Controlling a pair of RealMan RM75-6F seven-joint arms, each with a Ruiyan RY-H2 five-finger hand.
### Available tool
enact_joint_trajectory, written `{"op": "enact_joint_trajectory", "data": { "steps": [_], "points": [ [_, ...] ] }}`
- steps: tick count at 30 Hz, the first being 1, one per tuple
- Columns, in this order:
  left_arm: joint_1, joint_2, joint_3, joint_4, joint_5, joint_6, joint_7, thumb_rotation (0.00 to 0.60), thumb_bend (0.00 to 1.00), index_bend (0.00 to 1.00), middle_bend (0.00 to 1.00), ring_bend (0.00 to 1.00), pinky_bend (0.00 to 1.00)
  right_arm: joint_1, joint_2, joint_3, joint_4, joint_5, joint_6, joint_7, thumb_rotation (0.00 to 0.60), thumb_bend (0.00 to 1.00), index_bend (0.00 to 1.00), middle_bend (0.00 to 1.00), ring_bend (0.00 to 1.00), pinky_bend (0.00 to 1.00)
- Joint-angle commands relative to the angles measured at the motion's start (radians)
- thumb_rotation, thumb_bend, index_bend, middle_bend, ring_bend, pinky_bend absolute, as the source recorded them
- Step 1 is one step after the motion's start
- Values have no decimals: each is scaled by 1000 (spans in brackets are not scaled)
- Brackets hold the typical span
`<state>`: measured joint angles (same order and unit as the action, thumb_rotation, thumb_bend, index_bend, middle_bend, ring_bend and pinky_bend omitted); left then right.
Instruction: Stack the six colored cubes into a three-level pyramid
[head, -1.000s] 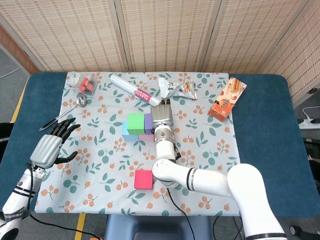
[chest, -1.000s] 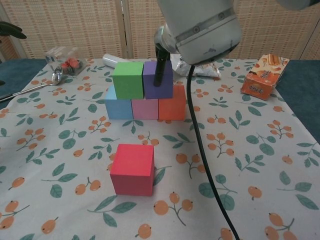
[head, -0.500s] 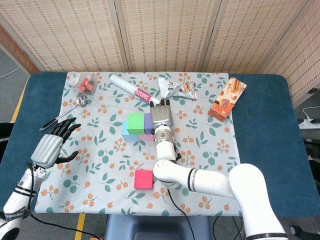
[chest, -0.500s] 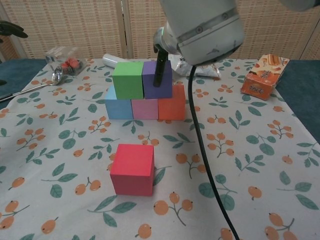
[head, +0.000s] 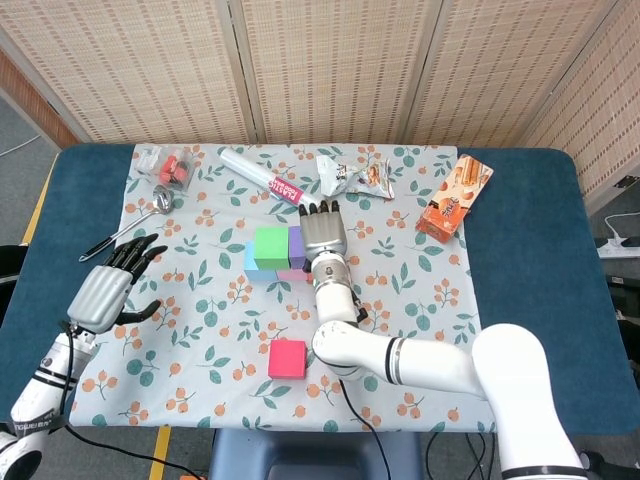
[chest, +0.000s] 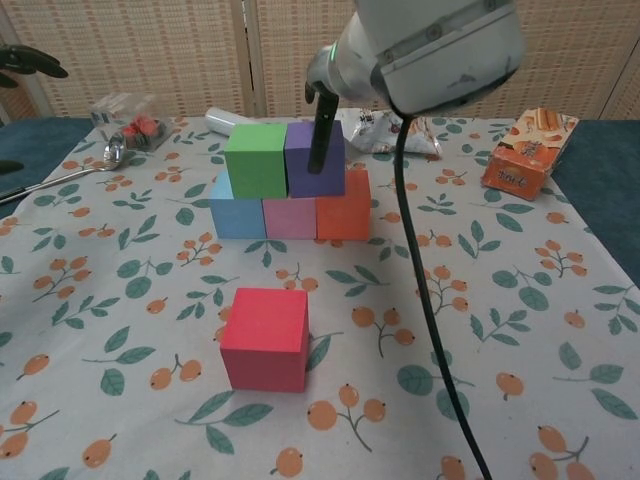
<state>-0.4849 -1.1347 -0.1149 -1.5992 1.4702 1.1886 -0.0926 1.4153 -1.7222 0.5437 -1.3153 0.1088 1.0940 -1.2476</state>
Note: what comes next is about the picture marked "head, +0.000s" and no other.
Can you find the red cube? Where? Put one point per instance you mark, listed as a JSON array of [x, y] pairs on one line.
[[287, 360]]

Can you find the orange biscuit box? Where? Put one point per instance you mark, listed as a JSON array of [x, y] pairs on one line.
[[450, 200]]

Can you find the purple cube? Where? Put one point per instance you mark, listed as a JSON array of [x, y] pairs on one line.
[[296, 247]]

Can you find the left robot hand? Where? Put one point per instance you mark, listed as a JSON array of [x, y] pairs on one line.
[[100, 295]]

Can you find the black equipment frame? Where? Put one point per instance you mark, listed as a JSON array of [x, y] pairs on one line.
[[12, 260], [622, 300]]

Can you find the bamboo folding screen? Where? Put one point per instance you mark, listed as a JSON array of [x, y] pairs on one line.
[[325, 60]]

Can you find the crumpled snack bag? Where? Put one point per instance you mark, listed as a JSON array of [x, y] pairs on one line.
[[350, 177]]

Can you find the plastic wrap roll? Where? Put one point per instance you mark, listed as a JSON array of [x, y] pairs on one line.
[[255, 172]]

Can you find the blue cube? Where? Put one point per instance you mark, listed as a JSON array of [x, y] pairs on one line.
[[260, 275]]

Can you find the clear bag red items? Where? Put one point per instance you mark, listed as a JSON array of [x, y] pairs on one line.
[[172, 170]]

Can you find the white power strip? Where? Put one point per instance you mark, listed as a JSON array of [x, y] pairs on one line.
[[617, 248]]

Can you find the metal ladle spoon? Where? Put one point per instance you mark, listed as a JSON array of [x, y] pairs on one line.
[[162, 200]]

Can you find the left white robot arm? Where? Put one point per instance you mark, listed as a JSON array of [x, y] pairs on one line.
[[45, 380]]

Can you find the pink cube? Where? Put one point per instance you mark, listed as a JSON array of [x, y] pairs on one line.
[[292, 275]]

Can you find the floral tablecloth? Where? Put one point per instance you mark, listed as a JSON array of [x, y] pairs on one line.
[[225, 350]]

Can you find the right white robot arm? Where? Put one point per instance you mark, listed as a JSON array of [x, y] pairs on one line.
[[425, 360]]

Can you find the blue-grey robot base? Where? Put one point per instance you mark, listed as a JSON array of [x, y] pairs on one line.
[[300, 455]]

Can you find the green cube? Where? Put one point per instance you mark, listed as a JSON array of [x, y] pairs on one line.
[[272, 247]]

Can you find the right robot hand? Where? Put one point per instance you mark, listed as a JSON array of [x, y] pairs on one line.
[[324, 232]]

